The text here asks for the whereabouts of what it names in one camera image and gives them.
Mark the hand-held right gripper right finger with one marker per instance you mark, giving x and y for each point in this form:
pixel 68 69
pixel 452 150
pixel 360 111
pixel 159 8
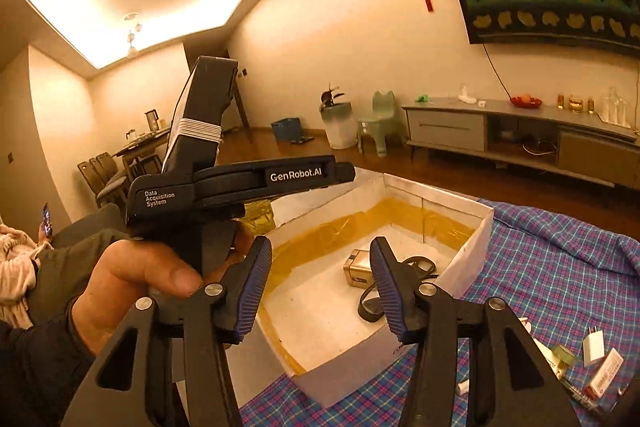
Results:
pixel 387 292

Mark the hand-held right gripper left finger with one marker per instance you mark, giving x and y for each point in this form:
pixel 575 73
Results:
pixel 252 292

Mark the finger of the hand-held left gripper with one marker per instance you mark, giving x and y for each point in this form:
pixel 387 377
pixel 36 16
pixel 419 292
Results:
pixel 342 172

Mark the white cardboard box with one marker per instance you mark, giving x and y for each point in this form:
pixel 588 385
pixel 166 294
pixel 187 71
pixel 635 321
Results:
pixel 310 307

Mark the white staples box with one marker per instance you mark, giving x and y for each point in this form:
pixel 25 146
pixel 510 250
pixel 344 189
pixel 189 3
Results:
pixel 605 372

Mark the person's left forearm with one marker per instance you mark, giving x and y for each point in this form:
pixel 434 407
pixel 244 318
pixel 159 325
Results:
pixel 35 372

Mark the person's left hand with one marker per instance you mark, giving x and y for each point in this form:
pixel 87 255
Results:
pixel 130 277

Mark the small metallic box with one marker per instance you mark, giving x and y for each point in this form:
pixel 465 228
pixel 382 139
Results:
pixel 356 274

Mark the white planter bin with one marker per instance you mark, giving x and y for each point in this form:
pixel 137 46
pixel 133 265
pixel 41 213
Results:
pixel 340 127

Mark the dark slipper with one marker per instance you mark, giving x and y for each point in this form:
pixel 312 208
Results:
pixel 302 139

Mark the green plastic chair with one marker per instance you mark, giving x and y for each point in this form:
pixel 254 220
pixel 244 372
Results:
pixel 380 122

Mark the wooden dining table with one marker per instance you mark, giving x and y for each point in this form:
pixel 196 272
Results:
pixel 145 146

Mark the blue plastic crate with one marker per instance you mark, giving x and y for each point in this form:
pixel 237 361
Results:
pixel 286 129

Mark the dark potted plant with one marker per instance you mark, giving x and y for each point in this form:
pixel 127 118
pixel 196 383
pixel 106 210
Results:
pixel 327 97

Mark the kettle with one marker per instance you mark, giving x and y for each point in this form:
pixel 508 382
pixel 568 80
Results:
pixel 131 136

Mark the wooden dining chair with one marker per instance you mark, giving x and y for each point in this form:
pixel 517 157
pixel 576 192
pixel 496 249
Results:
pixel 89 177
pixel 112 187

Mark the grey television cabinet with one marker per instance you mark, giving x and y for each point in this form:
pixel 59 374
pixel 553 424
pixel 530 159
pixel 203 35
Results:
pixel 445 127

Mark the dark sofa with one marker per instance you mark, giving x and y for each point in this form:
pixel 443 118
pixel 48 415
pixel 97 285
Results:
pixel 75 257

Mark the white ornament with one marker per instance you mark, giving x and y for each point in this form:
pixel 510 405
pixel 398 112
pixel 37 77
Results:
pixel 466 96

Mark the smartphone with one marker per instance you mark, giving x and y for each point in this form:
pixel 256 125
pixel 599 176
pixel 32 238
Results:
pixel 46 219

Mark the blue plaid cloth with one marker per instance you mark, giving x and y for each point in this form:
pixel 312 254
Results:
pixel 550 267

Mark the ceiling lamp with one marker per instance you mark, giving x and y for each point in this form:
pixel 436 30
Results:
pixel 132 34

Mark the white tube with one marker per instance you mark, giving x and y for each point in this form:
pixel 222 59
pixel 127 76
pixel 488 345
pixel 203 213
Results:
pixel 547 359

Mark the small green tin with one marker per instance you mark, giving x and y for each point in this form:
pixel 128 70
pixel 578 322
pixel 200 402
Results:
pixel 564 357

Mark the red fruit bowl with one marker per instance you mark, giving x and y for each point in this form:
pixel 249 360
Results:
pixel 525 103

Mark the black pen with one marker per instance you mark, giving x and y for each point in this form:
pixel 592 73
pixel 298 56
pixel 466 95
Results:
pixel 575 392

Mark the white charger plug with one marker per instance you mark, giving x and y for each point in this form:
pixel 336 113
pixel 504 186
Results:
pixel 593 349

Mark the amber glass jar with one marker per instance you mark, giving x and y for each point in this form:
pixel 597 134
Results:
pixel 577 106

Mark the clear glass bottle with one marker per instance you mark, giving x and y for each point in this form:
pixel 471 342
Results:
pixel 609 107
pixel 623 114

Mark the picture frame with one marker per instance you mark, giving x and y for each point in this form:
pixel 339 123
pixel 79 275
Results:
pixel 151 119

